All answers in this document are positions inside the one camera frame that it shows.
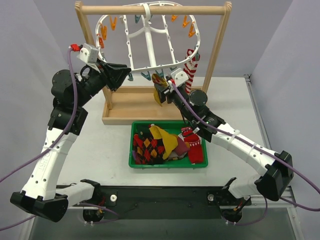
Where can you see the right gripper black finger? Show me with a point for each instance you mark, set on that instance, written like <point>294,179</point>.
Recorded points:
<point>159,96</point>
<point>167,86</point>

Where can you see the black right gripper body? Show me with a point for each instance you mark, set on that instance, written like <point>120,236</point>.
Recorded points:
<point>164,92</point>

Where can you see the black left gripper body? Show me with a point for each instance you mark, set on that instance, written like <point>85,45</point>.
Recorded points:
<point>106,75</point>

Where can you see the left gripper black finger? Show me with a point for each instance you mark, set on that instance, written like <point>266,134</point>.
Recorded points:
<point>116,78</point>
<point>115,68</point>

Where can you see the teal clothespin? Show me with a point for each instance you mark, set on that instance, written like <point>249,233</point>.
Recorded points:
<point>137,18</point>
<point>146,75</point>
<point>160,74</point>
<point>130,77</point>
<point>197,56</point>

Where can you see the red white striped sock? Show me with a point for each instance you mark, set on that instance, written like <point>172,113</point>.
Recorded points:
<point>190,69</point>

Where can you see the white round clip hanger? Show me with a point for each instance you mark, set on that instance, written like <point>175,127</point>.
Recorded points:
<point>147,30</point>

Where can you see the yellow bear sock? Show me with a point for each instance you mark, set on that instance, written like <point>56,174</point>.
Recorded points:
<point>157,79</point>
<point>169,141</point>

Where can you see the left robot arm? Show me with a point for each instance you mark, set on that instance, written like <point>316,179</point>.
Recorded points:
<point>39,196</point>

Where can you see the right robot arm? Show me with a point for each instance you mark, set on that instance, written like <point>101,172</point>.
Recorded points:
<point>273,169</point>

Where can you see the wooden hanger stand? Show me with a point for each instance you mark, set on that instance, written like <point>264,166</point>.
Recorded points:
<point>137,103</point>

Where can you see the green plastic bin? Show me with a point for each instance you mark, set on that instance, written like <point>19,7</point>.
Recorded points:
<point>173,161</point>

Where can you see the orange clothespin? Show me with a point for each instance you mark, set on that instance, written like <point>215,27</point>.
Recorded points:
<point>185,22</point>
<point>174,17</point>
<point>103,31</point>
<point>113,22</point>
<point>101,42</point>
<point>192,30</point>

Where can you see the pink sock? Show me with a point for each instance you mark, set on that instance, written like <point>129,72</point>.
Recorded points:
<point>182,148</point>

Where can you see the black red argyle sock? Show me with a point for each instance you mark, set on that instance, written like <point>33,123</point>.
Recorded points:
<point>149,150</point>

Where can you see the red sock with white pattern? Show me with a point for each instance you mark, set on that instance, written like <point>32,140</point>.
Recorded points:
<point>195,153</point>

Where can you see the purple sock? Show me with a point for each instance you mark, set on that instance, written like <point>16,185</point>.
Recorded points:
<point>134,155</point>

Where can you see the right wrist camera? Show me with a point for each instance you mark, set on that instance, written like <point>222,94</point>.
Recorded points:
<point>178,77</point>

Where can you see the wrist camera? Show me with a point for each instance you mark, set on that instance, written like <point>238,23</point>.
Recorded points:
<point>86,52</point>
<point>178,77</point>

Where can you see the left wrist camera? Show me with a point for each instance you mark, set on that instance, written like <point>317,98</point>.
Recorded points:
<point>86,52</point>

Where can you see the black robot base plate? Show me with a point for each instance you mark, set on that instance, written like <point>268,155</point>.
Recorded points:
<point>163,211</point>

